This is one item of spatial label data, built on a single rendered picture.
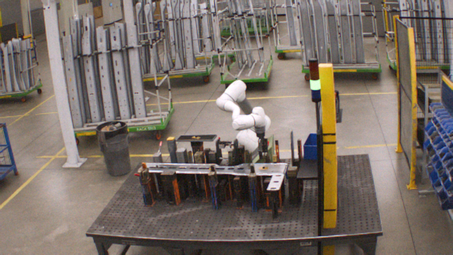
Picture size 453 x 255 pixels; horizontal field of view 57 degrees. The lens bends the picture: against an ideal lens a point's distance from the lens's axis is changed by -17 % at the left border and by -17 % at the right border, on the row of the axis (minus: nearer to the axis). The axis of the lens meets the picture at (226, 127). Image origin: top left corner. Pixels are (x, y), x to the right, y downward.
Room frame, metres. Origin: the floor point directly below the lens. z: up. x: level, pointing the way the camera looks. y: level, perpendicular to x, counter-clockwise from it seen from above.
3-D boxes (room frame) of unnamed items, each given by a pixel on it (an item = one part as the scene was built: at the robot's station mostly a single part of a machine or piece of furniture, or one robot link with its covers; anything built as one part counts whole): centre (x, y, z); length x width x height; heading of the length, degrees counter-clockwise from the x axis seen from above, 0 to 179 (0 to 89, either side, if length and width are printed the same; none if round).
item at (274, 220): (3.52, -0.31, 0.84); 0.11 x 0.06 x 0.29; 163
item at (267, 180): (3.73, -0.29, 0.84); 0.11 x 0.10 x 0.28; 163
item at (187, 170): (4.07, 0.19, 1.00); 1.38 x 0.22 x 0.02; 73
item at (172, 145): (4.53, 0.54, 0.92); 0.08 x 0.08 x 0.44; 73
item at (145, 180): (4.06, 0.79, 0.88); 0.15 x 0.11 x 0.36; 163
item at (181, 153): (4.32, 0.44, 0.90); 0.13 x 0.10 x 0.41; 163
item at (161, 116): (8.30, 1.90, 0.88); 1.93 x 1.01 x 1.76; 84
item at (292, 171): (3.73, -0.50, 0.88); 0.08 x 0.08 x 0.36; 73
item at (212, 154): (4.27, 0.14, 0.89); 0.13 x 0.11 x 0.38; 163
